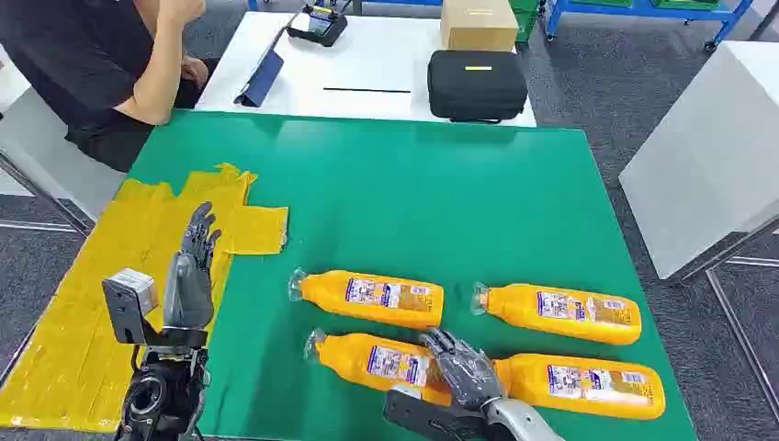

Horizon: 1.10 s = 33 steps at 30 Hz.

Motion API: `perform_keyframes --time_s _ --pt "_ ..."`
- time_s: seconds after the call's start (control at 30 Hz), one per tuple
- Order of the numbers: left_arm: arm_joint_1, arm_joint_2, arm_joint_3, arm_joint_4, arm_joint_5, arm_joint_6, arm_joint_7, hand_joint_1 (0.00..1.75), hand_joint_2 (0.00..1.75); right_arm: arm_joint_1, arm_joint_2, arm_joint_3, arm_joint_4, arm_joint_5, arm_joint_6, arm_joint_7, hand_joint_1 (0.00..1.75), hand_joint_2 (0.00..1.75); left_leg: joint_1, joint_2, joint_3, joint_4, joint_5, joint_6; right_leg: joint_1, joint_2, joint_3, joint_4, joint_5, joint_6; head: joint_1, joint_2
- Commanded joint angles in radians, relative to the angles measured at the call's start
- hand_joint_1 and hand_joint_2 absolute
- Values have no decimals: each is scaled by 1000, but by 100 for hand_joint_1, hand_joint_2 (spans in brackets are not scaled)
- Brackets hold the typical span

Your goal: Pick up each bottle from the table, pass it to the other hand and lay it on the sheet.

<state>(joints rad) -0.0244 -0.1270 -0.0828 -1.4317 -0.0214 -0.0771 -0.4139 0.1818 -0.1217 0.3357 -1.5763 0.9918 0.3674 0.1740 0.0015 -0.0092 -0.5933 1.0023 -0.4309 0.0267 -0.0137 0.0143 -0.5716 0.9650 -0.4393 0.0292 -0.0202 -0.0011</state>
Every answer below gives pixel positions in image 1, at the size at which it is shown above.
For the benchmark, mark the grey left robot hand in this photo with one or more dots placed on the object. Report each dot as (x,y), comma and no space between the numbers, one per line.
(188,292)

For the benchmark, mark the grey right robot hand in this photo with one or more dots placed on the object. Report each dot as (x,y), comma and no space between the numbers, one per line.
(465,374)

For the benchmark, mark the orange drink bottle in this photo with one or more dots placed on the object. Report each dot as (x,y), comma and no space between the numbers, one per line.
(529,380)
(344,359)
(328,295)
(517,307)

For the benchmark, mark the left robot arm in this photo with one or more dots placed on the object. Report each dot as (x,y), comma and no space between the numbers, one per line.
(161,389)

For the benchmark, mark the yellow sheet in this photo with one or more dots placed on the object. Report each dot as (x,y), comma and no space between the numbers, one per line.
(79,292)

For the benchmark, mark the green table mat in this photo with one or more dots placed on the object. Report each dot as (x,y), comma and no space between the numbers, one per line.
(395,201)

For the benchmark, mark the white bench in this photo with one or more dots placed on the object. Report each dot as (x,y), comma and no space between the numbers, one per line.
(42,146)

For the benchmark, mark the tablet with blue cover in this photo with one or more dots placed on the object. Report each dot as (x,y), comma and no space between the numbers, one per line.
(263,79)

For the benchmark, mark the person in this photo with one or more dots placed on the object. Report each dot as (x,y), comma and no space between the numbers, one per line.
(73,55)

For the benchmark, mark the thin black stick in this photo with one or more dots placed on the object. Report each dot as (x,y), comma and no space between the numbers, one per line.
(365,90)

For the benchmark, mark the black carrying case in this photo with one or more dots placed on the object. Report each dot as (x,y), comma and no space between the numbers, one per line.
(478,85)

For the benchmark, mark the black handheld controller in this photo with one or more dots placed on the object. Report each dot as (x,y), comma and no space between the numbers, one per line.
(316,25)

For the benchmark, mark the white side table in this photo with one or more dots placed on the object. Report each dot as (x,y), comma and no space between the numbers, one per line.
(706,158)

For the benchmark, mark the cardboard box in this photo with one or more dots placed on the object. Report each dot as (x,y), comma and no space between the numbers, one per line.
(478,24)

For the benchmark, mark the green crate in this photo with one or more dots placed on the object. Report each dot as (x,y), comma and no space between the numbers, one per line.
(524,18)

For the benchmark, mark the blue metal rack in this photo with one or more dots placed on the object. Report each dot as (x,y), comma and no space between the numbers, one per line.
(639,9)

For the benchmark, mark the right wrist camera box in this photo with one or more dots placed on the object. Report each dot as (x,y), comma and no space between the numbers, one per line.
(420,417)

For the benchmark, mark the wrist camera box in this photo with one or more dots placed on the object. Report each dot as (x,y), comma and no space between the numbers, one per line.
(125,298)
(420,417)

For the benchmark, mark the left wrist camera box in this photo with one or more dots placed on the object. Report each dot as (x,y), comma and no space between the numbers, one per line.
(125,298)

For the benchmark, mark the metal table leg frame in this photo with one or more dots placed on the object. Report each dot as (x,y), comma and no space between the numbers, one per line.
(739,335)

